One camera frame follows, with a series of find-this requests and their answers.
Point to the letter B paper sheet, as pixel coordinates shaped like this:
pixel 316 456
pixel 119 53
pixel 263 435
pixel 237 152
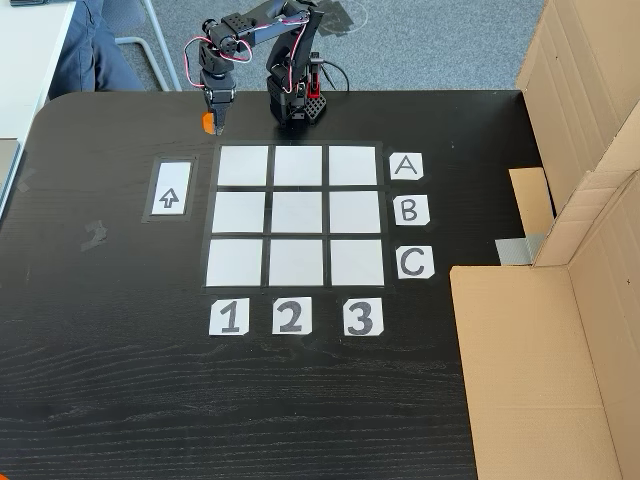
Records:
pixel 411 210

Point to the red black bar clamp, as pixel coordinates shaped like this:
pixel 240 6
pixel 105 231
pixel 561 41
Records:
pixel 314 92

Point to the letter C paper sheet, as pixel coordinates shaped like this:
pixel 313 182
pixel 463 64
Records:
pixel 415 262

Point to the black tape patch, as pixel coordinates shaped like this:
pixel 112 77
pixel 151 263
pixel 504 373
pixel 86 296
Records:
pixel 337 15

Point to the white arrow paper sheet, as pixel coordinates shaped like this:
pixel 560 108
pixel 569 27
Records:
pixel 170 187

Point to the brown cardboard box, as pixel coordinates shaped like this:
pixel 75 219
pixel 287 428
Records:
pixel 525 375
pixel 585 75

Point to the white table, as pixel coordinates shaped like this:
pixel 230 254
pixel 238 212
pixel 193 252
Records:
pixel 25 60

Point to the white nine-square grid sheet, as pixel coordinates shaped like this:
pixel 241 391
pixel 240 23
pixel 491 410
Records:
pixel 297 212

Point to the person's leg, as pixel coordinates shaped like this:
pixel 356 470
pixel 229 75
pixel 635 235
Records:
pixel 95 50

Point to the white metal chair frame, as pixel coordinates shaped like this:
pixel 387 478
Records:
pixel 162 60

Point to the number 1 paper sheet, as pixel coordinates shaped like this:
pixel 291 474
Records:
pixel 228 317

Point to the number 2 paper sheet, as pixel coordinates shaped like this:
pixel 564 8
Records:
pixel 292 316

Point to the number 3 paper sheet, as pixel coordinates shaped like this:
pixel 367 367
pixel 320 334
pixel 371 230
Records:
pixel 363 317

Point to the letter A paper sheet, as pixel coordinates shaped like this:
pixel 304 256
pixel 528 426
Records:
pixel 406 166

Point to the clear tape scraps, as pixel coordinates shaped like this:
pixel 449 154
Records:
pixel 95 235

